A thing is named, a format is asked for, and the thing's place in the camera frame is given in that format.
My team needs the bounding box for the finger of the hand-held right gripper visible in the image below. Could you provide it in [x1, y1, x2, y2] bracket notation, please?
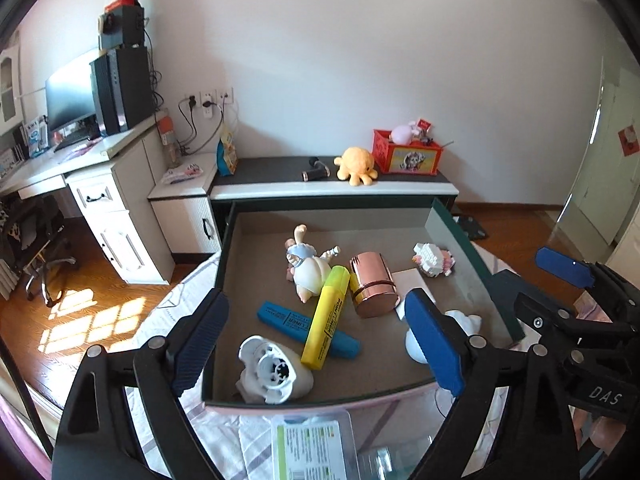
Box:
[487, 269, 632, 347]
[534, 246, 640, 311]

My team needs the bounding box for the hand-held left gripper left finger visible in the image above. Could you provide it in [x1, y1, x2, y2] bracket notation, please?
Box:
[52, 287, 231, 480]

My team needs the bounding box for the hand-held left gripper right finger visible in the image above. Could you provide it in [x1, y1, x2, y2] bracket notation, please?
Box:
[404, 287, 583, 480]

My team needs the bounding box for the white astronaut lamp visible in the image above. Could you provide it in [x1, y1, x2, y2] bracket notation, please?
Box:
[404, 309, 483, 363]

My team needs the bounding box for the pink storage box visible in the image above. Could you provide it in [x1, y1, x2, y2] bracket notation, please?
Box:
[201, 197, 526, 416]

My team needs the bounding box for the white charger plug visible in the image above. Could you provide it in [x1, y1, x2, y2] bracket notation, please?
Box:
[390, 267, 436, 321]

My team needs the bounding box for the white round plastic toy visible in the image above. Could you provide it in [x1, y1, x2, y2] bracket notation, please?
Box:
[235, 335, 316, 406]

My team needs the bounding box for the white pink block toy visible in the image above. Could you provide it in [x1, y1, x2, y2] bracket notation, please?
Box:
[412, 242, 456, 277]

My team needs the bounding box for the blue highlighter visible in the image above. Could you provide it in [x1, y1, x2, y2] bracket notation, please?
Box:
[256, 300, 362, 359]

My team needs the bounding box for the rose gold cylinder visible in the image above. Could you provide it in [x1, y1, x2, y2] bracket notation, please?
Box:
[348, 251, 401, 318]

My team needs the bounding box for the yellow highlighter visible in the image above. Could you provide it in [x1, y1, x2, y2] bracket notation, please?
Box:
[301, 265, 351, 371]

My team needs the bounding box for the teal clear plastic case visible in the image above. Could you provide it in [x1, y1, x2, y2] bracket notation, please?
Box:
[357, 435, 436, 480]

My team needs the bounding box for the unicorn doll figurine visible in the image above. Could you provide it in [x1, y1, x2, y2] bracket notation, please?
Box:
[284, 225, 341, 303]

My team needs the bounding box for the clear plastic box green label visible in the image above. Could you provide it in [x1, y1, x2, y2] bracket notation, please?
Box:
[272, 412, 361, 480]

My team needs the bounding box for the pink bedding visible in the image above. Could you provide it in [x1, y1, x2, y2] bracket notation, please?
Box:
[572, 292, 640, 466]

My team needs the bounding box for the black bathroom scale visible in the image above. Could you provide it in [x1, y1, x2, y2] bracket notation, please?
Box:
[452, 215, 487, 242]

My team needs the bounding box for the striped white quilt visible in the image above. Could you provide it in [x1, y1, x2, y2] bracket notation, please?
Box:
[120, 240, 501, 480]

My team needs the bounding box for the white door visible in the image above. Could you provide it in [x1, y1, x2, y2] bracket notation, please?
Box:
[555, 55, 640, 246]

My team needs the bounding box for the white side cabinet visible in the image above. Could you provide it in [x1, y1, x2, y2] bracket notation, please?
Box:
[147, 162, 223, 263]

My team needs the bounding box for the red door decoration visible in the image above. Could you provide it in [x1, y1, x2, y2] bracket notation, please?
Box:
[618, 127, 640, 157]

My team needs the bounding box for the white desk with drawers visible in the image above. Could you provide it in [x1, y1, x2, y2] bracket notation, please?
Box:
[0, 110, 176, 286]

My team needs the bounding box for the pink packet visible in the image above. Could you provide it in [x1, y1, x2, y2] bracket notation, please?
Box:
[164, 162, 207, 183]

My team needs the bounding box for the red printed storage box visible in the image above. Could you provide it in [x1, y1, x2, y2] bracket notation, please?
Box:
[372, 129, 445, 176]

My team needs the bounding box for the black white low cabinet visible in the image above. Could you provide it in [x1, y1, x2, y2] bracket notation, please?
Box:
[210, 156, 460, 251]

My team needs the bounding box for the blue yellow snack bag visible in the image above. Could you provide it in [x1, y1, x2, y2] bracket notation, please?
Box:
[216, 130, 240, 177]

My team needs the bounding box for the pink plush toy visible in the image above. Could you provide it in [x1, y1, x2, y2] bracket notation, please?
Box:
[391, 121, 421, 145]

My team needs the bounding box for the black office chair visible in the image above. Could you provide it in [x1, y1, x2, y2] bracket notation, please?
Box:
[0, 195, 78, 308]

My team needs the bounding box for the yellow octopus plush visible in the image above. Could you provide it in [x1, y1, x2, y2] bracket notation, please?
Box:
[333, 146, 378, 187]

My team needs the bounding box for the black handheld massager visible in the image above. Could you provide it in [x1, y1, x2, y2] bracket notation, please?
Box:
[301, 156, 331, 182]

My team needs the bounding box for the orange-capped bottle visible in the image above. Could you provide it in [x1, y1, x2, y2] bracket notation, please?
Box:
[156, 114, 182, 168]

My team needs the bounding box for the black keyboard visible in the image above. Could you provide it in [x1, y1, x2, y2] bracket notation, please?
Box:
[52, 132, 101, 151]

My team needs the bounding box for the black computer tower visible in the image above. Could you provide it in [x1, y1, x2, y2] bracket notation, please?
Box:
[89, 46, 155, 137]

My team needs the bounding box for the blue white box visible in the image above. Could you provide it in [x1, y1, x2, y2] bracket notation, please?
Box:
[22, 115, 51, 158]

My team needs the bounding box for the black computer monitor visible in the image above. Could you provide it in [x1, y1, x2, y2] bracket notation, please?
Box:
[45, 49, 98, 133]

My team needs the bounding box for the white glass-door cabinet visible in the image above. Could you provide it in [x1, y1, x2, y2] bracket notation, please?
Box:
[0, 45, 23, 136]

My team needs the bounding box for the black speaker box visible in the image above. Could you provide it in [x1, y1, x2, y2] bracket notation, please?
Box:
[97, 4, 147, 51]

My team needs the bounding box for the black power cable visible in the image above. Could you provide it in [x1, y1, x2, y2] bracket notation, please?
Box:
[177, 100, 226, 156]

